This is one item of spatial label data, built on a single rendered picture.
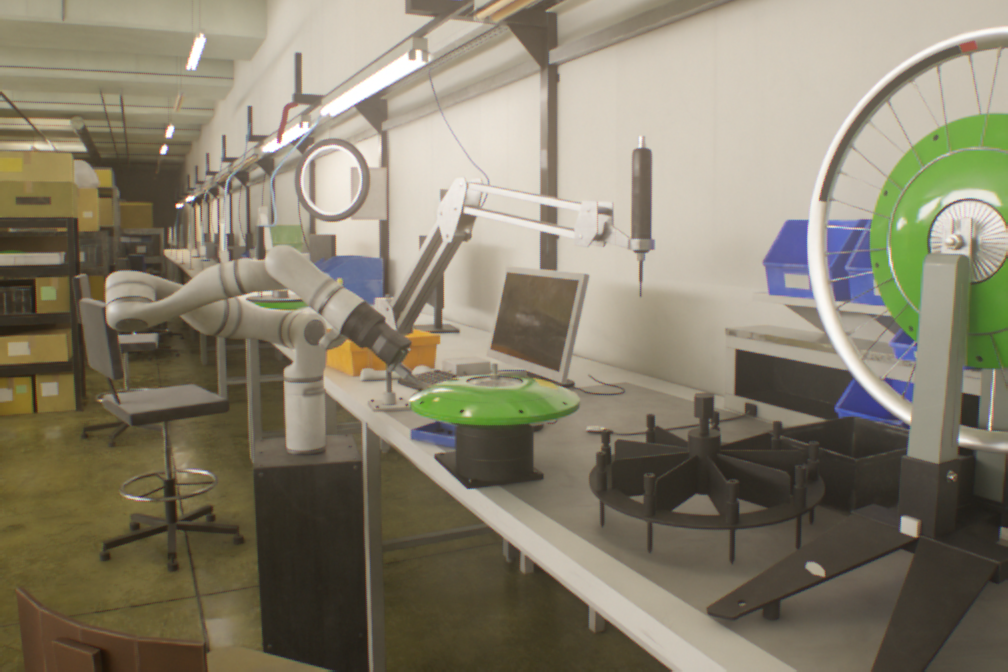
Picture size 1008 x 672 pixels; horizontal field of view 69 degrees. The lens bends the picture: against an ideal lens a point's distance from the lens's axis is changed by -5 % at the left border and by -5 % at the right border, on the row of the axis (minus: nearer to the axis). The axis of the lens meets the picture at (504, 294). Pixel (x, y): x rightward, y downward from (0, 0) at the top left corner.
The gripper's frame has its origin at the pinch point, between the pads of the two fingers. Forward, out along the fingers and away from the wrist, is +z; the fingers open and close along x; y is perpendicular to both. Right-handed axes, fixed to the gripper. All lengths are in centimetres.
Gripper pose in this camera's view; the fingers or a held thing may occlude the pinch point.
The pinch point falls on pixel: (420, 384)
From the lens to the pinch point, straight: 146.5
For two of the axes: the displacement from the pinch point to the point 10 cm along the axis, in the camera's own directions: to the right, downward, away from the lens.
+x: 2.0, -0.8, 9.8
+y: 5.6, -8.1, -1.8
